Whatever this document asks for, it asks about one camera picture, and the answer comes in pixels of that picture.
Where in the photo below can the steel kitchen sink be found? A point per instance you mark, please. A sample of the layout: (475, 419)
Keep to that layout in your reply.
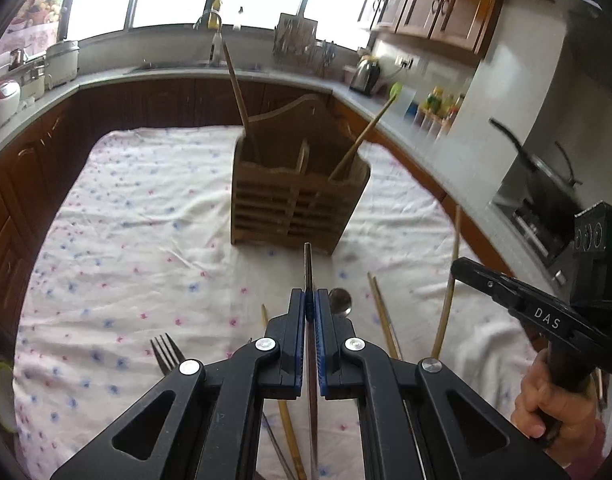
(175, 66)

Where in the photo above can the metal spoon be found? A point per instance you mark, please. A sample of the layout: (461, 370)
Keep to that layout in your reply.
(341, 301)

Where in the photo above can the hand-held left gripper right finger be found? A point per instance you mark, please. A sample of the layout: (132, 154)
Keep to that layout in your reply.
(322, 345)

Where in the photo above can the wooden utensil holder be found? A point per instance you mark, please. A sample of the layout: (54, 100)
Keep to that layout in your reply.
(286, 200)

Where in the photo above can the fruit and palm wall poster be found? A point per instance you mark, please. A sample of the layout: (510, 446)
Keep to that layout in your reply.
(33, 20)

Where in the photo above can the small white appliance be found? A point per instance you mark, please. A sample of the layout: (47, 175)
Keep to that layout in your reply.
(33, 80)

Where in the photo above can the white electric pot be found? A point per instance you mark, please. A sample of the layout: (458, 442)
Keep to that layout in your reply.
(63, 62)

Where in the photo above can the person's right forearm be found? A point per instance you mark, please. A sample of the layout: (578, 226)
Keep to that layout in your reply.
(588, 452)

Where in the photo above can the wooden chopstick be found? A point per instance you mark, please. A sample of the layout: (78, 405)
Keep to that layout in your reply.
(446, 300)
(381, 310)
(361, 137)
(291, 440)

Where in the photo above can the flat wooden stick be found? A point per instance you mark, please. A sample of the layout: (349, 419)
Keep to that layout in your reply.
(238, 95)

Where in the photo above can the small clear bottle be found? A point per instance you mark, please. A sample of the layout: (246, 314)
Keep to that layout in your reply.
(238, 19)

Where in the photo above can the black gas stove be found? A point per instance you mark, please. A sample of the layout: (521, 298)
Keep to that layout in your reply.
(531, 230)

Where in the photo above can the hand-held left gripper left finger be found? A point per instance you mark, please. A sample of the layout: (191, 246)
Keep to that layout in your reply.
(298, 345)

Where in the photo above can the grey kitchen countertop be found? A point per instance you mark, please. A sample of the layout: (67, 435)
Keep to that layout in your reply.
(110, 77)

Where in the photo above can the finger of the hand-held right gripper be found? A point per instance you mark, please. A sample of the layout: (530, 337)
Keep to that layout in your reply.
(516, 297)

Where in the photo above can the white and pink rice cooker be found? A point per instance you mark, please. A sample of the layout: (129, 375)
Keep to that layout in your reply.
(0, 105)

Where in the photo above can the black wok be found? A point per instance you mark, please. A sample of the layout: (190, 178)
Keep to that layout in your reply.
(546, 185)

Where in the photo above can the steel electric kettle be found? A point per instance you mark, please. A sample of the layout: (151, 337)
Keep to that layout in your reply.
(365, 75)

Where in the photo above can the group of condiment bottles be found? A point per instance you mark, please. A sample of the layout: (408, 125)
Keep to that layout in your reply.
(438, 105)

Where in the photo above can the green plastic basin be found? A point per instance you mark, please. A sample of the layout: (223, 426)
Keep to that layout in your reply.
(0, 400)

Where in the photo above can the white plastic container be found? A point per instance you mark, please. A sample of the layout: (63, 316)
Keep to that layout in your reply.
(408, 102)

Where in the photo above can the person's right hand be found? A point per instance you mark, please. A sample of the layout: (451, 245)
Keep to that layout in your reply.
(533, 405)

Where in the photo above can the white wall socket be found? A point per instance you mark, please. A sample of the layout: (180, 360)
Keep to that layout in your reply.
(405, 62)

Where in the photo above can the wooden wall cabinets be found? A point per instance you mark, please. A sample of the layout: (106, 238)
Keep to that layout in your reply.
(446, 5)

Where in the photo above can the kitchen faucet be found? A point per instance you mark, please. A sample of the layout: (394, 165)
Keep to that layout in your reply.
(215, 45)

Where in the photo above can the white floral tablecloth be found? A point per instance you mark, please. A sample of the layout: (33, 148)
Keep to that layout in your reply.
(135, 260)

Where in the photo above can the knife and utensil rack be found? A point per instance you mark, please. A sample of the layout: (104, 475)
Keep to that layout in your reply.
(298, 40)

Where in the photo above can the green round lid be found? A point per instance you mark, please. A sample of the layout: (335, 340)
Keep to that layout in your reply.
(396, 91)

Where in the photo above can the metal fork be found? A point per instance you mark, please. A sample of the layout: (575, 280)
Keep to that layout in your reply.
(164, 352)

